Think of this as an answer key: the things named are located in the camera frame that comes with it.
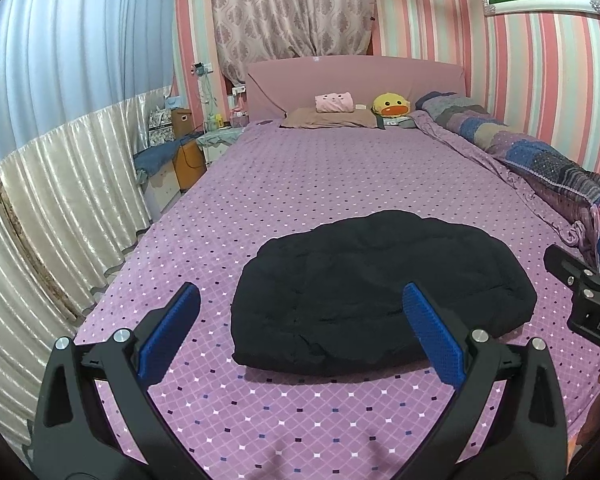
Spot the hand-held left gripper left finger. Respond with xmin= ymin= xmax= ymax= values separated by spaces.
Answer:
xmin=32 ymin=281 xmax=203 ymax=480

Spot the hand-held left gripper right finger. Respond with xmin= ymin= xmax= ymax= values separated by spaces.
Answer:
xmin=402 ymin=281 xmax=570 ymax=480

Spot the black padded jacket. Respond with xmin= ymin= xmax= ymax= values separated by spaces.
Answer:
xmin=230 ymin=209 xmax=538 ymax=377

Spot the patchwork quilt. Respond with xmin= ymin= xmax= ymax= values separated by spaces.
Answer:
xmin=415 ymin=91 xmax=600 ymax=281

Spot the white drawer cabinet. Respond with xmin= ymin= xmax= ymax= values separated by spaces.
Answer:
xmin=142 ymin=165 xmax=181 ymax=211

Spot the orange cabinet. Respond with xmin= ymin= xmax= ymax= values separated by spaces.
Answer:
xmin=174 ymin=140 xmax=207 ymax=192

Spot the blue cloth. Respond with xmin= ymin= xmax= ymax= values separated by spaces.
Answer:
xmin=134 ymin=139 xmax=191 ymax=173

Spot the nightstand with pale green cover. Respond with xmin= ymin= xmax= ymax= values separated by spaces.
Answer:
xmin=197 ymin=127 xmax=246 ymax=163

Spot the floral patterned box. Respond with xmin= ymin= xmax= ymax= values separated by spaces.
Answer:
xmin=149 ymin=110 xmax=175 ymax=145

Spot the cream and blue pleated curtain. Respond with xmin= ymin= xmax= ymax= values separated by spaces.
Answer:
xmin=0 ymin=0 xmax=178 ymax=456

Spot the brown cardboard box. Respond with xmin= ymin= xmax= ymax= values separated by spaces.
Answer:
xmin=171 ymin=108 xmax=195 ymax=138

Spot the bed with purple dotted sheet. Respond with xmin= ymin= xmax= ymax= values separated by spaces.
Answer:
xmin=45 ymin=122 xmax=600 ymax=480

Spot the yellow duck plush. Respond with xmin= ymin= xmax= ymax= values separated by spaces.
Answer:
xmin=371 ymin=92 xmax=412 ymax=117

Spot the brown pillow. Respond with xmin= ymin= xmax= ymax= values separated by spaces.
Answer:
xmin=280 ymin=106 xmax=378 ymax=131

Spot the pink plush pillow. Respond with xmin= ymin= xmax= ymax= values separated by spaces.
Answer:
xmin=315 ymin=91 xmax=355 ymax=113

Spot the pink headboard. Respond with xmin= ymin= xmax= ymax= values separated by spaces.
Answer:
xmin=245 ymin=56 xmax=467 ymax=126

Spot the pink patterned curtain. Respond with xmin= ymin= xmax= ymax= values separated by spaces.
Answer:
xmin=207 ymin=0 xmax=378 ymax=86

